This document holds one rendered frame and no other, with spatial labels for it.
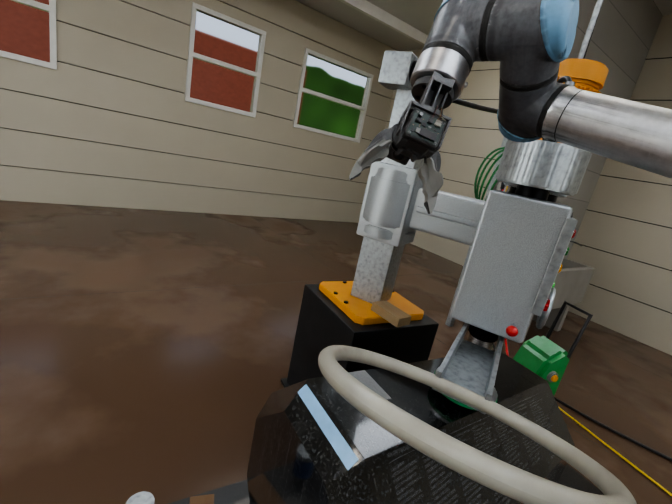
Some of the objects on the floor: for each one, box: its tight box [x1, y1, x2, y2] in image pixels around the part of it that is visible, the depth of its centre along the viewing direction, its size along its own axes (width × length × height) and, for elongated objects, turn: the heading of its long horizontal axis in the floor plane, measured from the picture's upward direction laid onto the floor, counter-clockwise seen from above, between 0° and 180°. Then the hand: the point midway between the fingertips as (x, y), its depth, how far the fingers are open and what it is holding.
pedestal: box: [281, 284, 439, 388], centre depth 224 cm, size 66×66×74 cm
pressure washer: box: [513, 301, 593, 412], centre depth 255 cm, size 35×35×87 cm
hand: (388, 198), depth 61 cm, fingers open, 14 cm apart
